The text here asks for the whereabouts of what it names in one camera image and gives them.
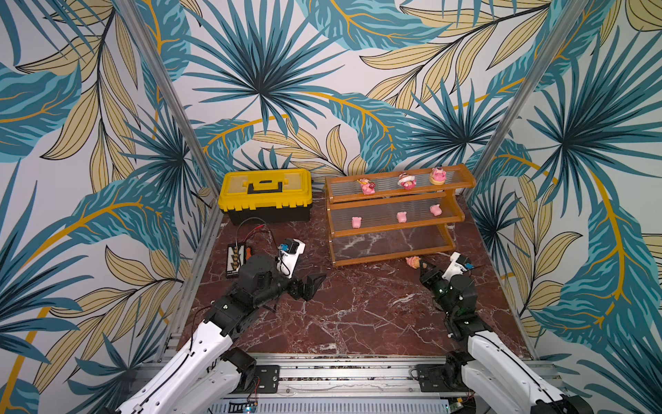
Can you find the yellow black toolbox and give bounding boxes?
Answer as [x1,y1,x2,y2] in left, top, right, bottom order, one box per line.
[218,168,313,226]

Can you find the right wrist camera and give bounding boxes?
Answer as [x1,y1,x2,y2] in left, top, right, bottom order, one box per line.
[442,252,474,281]

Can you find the orange clear plastic shelf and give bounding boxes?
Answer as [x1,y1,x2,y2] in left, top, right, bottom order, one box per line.
[325,164,476,267]

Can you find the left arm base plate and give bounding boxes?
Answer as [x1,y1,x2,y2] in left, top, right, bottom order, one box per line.
[233,365,281,394]

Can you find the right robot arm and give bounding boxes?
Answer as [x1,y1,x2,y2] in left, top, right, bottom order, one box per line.
[415,255,593,413]

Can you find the pink strawberry cake figure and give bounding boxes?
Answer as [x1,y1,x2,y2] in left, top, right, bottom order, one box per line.
[398,172,417,191]

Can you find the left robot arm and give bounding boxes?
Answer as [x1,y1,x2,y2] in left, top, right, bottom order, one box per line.
[113,254,326,413]

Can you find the aluminium mounting rail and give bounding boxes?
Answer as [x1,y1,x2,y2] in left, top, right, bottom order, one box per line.
[121,353,575,414]

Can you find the pink round pig figure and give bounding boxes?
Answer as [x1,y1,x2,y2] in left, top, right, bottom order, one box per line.
[429,167,447,186]

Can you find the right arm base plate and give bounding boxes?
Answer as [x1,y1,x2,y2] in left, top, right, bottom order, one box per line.
[413,363,473,393]

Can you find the pink yellow figure toy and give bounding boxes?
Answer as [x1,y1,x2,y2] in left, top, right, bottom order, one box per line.
[358,178,376,195]

